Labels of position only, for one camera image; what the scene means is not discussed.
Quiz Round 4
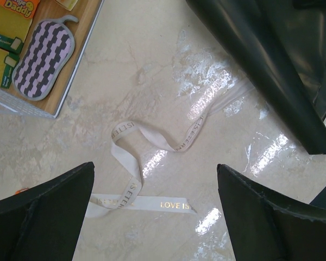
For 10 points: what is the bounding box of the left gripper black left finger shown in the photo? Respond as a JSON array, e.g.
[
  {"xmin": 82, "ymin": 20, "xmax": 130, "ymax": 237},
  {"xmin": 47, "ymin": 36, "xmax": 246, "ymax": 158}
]
[{"xmin": 0, "ymin": 162, "xmax": 95, "ymax": 260}]

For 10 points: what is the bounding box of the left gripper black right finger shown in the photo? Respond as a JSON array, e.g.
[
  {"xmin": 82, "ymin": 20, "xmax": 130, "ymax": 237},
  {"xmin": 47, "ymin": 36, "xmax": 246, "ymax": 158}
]
[{"xmin": 217, "ymin": 164, "xmax": 326, "ymax": 260}]

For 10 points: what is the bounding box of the cream printed ribbon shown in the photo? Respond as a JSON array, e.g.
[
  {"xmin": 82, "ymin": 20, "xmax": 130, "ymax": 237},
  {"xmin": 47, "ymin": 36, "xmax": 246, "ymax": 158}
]
[{"xmin": 85, "ymin": 79, "xmax": 254, "ymax": 218}]

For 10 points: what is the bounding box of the black wrapping paper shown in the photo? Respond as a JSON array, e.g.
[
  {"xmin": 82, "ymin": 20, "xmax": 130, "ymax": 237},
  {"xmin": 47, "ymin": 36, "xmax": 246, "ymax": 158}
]
[{"xmin": 188, "ymin": 1, "xmax": 326, "ymax": 155}]

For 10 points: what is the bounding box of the orange razor package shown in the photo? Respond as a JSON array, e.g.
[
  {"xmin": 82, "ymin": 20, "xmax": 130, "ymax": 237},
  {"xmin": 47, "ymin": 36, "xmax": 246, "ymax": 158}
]
[{"xmin": 15, "ymin": 188, "xmax": 28, "ymax": 195}]

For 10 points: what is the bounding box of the orange sponge pack left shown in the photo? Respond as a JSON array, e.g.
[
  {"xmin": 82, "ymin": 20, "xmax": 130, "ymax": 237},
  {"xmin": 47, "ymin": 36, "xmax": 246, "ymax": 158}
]
[{"xmin": 0, "ymin": 0, "xmax": 40, "ymax": 89}]

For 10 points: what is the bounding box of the white wire wooden shelf rack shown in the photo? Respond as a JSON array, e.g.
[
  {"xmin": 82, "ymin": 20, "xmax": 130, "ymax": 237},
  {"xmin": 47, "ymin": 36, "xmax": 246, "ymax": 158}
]
[{"xmin": 0, "ymin": 0, "xmax": 104, "ymax": 119}]

